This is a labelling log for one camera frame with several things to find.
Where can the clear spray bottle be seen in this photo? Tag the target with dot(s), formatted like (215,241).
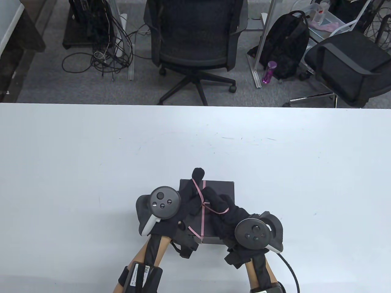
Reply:
(322,12)

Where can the grey left hand controller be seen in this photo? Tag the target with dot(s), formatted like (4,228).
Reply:
(163,204)

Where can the purple water bottle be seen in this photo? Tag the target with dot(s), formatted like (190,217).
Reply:
(268,73)

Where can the grey hand controller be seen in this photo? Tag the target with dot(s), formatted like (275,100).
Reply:
(163,204)
(253,233)

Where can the black backpack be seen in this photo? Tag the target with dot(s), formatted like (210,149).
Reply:
(284,39)

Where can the white power strip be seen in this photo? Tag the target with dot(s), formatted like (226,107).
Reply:
(123,21)

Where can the pink bow ribbon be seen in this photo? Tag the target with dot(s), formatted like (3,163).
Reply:
(202,213)

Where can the black mesh office chair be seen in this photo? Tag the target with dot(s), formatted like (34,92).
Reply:
(189,30)

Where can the black cardboard box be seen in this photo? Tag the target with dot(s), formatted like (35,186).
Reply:
(223,186)

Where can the pink cloth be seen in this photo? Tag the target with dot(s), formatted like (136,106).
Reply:
(325,27)

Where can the black wrist pack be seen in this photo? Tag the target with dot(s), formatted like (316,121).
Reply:
(268,288)
(142,276)

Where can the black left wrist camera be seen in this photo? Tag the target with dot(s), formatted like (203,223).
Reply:
(186,244)

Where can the black left wrist pack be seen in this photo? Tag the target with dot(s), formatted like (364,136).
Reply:
(142,276)

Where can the clear plastic bin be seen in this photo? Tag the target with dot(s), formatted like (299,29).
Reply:
(328,21)

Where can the person's right forearm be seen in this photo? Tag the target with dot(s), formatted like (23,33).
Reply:
(259,271)

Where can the person's left forearm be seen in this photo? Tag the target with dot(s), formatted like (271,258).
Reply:
(146,259)

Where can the black computer tower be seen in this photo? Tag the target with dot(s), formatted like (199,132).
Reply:
(88,18)

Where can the white desk with dark sides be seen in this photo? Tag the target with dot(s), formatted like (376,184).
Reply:
(27,33)

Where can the grey right hand controller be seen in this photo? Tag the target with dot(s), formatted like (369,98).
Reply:
(253,233)

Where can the black chair with grey armrest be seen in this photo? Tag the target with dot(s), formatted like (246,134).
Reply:
(351,61)

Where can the person's right hand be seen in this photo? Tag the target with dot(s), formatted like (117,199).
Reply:
(226,219)

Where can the person's left hand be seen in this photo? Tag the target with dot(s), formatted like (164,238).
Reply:
(189,201)

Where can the black right wrist pack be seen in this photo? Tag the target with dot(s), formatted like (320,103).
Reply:
(268,288)

